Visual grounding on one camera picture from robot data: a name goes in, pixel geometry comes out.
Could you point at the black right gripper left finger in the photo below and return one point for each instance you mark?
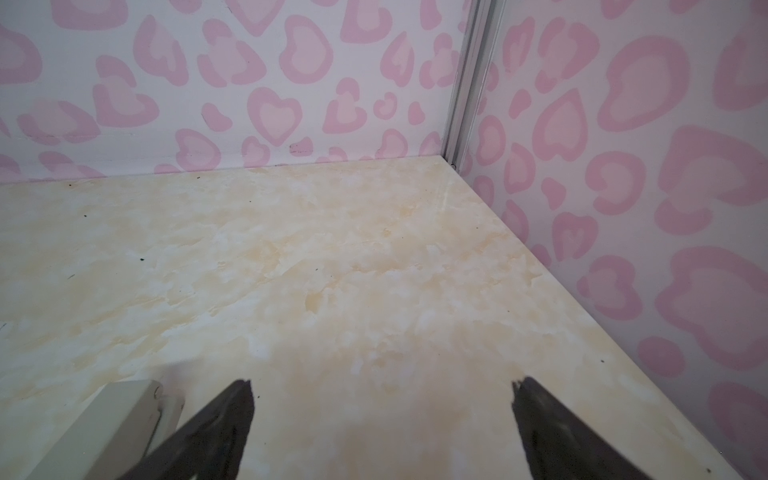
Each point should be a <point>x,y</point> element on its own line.
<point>209,446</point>

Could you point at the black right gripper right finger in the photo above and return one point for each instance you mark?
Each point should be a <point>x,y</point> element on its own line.
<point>558,444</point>

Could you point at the white box corner object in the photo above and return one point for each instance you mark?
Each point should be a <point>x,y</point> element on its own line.
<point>124,423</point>

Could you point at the aluminium corner frame post right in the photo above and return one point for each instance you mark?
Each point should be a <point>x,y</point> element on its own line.
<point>482,27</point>

